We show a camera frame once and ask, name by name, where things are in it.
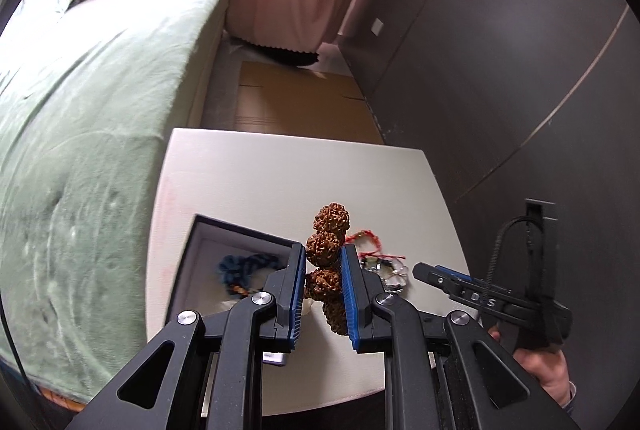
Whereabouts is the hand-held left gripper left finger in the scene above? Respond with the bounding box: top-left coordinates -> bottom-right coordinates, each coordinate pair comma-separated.
65,242 -> 308,430

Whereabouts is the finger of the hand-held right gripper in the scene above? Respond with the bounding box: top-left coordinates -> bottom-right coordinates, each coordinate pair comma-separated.
434,265 -> 483,283
412,263 -> 476,295

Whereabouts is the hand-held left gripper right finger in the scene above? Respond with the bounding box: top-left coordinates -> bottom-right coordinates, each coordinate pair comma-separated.
340,245 -> 581,430

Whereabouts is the clear crystal bracelet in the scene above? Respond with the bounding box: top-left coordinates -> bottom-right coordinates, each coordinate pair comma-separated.
361,257 -> 413,293

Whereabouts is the brown rudraksha bead bracelet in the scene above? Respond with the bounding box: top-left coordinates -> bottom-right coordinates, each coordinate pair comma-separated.
304,202 -> 357,336

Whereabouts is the red string bracelet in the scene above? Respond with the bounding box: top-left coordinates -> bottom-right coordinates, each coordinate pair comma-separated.
345,230 -> 408,263

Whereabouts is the black jewelry box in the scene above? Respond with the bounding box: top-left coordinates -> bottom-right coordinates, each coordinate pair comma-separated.
167,213 -> 306,326

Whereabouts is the person's right hand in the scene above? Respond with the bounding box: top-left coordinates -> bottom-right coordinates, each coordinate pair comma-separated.
487,329 -> 571,406

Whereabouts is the flat cardboard sheet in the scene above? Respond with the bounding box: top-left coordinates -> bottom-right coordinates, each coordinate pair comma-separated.
235,60 -> 386,145

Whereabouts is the grey wardrobe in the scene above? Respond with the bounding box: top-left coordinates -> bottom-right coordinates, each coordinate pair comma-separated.
337,0 -> 640,346

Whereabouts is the green blanket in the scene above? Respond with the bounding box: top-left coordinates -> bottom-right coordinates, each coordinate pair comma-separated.
0,0 -> 236,403

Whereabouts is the pale green quilt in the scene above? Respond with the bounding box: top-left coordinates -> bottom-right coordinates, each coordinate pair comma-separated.
10,0 -> 101,35

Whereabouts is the blue bead bracelet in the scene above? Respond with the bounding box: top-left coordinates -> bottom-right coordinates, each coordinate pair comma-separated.
217,252 -> 281,298

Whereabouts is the black cable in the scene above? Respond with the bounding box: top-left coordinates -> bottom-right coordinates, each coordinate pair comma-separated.
0,300 -> 31,386

